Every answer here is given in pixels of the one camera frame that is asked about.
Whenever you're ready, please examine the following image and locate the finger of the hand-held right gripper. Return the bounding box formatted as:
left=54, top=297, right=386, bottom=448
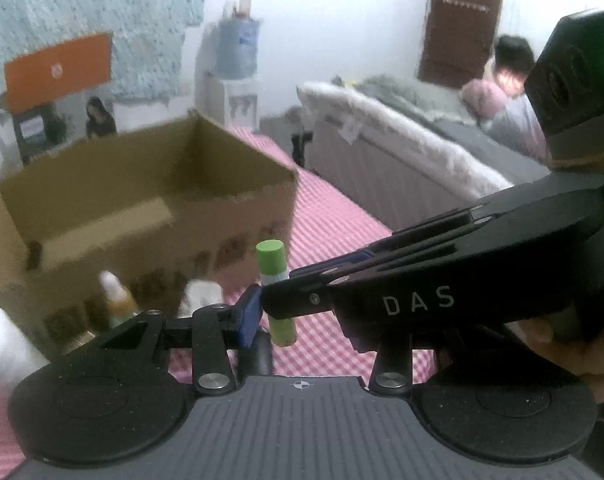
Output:
left=289, top=207, right=495, bottom=281
left=261, top=266, right=349, bottom=322

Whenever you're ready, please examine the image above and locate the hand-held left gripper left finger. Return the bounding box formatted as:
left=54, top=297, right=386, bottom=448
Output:
left=62, top=284, right=263, bottom=396

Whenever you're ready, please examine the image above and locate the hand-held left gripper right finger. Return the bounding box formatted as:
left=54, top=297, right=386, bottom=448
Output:
left=369, top=331, right=415, bottom=396

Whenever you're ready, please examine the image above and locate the green glue stick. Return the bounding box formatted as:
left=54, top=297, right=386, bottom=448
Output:
left=255, top=240, right=297, bottom=347

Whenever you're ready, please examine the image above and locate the white plug charger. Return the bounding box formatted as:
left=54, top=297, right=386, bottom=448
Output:
left=179, top=280, right=223, bottom=318

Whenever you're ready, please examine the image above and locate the green dropper bottle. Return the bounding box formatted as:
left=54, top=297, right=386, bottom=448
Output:
left=98, top=271, right=139, bottom=333

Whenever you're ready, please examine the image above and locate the brown cardboard box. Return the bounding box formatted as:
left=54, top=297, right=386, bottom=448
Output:
left=0, top=109, right=300, bottom=361

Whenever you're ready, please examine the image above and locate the person's right hand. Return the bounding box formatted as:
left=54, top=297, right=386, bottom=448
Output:
left=519, top=310, right=604, bottom=406

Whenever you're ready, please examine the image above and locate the red checked tablecloth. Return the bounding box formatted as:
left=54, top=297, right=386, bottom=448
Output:
left=0, top=127, right=435, bottom=480

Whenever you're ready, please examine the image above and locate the grey bed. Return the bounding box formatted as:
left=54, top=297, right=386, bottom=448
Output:
left=259, top=110, right=552, bottom=231

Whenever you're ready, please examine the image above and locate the grey blanket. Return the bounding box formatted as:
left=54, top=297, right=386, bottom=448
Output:
left=354, top=74, right=477, bottom=123

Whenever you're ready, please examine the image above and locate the white water dispenser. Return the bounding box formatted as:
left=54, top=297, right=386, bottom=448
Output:
left=197, top=67, right=260, bottom=133

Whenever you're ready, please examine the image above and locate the brown door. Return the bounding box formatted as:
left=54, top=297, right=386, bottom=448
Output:
left=418, top=0, right=506, bottom=92

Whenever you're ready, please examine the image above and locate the orange and black product box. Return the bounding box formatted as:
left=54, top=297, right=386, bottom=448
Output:
left=3, top=32, right=119, bottom=166

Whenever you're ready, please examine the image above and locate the floral wall cloth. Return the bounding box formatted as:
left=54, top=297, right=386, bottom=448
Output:
left=0, top=0, right=207, bottom=121

